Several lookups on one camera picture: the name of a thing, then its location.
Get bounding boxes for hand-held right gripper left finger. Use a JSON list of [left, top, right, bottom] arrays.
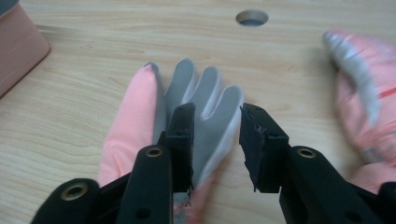
[[163, 102, 196, 193]]

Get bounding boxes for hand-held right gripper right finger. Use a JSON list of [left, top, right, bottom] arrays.
[[238, 103, 291, 193]]

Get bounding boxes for pink glove with grey palm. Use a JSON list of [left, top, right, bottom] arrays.
[[321, 29, 396, 195], [97, 58, 246, 224]]

